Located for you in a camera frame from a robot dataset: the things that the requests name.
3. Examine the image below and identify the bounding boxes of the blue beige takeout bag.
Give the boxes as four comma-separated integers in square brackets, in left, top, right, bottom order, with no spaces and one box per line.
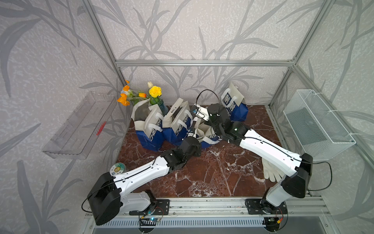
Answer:
[131,99,165,151]
[162,98,193,146]
[221,82,248,121]
[192,118,221,149]

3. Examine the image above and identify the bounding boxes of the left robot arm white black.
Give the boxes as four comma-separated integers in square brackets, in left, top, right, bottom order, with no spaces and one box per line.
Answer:
[87,136,201,225]

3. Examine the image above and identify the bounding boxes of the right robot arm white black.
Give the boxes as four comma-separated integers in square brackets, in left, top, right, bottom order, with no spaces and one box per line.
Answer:
[207,103,315,209]

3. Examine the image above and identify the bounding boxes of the blue glass vase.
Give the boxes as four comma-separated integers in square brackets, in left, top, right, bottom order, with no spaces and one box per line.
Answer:
[155,97,169,116]

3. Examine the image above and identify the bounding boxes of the artificial flower bouquet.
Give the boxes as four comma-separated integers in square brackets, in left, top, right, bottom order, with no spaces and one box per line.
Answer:
[117,80,164,106]

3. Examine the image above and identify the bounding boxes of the white work glove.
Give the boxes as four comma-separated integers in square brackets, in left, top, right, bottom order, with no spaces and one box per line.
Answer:
[262,159,284,182]

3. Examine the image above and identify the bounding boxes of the red marker in shelf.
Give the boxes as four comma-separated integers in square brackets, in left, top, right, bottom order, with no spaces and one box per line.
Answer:
[96,121,106,136]

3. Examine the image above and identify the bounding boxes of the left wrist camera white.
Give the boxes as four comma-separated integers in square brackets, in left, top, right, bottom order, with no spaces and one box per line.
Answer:
[187,127,197,138]

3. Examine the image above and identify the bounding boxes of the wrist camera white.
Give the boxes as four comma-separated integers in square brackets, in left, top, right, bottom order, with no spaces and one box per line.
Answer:
[187,127,197,138]
[191,104,209,121]

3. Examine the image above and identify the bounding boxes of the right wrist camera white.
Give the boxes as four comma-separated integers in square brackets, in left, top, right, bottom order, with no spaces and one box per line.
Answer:
[191,104,209,121]

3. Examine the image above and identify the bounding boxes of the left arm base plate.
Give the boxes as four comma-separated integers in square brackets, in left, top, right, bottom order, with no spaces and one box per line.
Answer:
[129,199,170,216]

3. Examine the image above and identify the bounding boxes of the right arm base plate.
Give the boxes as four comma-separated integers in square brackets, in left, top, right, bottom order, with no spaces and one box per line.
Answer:
[244,199,288,216]

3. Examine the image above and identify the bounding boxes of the white wire mesh basket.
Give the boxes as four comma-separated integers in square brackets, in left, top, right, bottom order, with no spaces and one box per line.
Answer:
[283,89,356,161]

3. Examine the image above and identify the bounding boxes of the clear acrylic wall shelf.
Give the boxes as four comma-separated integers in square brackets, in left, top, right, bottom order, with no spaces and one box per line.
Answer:
[42,91,116,160]

